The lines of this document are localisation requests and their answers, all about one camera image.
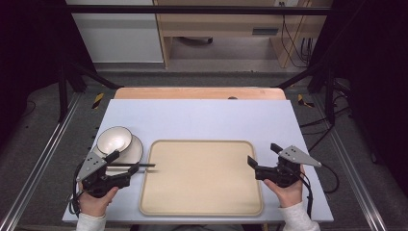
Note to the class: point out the white bowl dark rim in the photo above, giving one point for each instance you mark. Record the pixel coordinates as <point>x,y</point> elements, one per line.
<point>114,140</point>

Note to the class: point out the yellow black floor tape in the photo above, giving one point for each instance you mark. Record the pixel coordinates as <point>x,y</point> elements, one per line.
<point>98,100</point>
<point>303,101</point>

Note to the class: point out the wooden desk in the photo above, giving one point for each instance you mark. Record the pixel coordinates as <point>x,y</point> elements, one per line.
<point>224,24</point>

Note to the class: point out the white plate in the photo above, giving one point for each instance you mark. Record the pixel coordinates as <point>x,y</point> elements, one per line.
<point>134,152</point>

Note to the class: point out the white cabinet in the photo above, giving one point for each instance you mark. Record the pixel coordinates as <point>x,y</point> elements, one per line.
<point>118,35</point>

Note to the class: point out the aluminium floor rail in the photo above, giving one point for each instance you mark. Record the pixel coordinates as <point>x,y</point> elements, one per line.
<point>41,160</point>
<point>352,170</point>

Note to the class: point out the dark curtain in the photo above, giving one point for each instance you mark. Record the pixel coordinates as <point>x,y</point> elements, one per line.
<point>378,80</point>
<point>29,48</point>

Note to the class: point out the beige tray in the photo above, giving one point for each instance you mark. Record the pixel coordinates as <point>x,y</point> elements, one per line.
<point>202,179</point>

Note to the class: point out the person's right hand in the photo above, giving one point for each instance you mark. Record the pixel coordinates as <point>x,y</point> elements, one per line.
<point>290,195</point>

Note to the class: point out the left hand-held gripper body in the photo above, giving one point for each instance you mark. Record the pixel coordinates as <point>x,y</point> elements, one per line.
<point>93,165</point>

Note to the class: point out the black metal stand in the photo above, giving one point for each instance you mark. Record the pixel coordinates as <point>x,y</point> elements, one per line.
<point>329,96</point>
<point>63,93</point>

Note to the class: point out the black chopsticks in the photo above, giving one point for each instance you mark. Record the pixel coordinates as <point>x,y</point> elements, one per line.
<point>147,165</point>

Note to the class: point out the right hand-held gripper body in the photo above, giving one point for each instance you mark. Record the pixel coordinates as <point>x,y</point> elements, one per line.
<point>284,174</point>

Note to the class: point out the black horizontal frame bar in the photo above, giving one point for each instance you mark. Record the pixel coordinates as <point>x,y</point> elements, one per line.
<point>192,9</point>

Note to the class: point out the person's left hand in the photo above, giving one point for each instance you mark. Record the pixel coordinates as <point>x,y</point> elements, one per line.
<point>94,205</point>

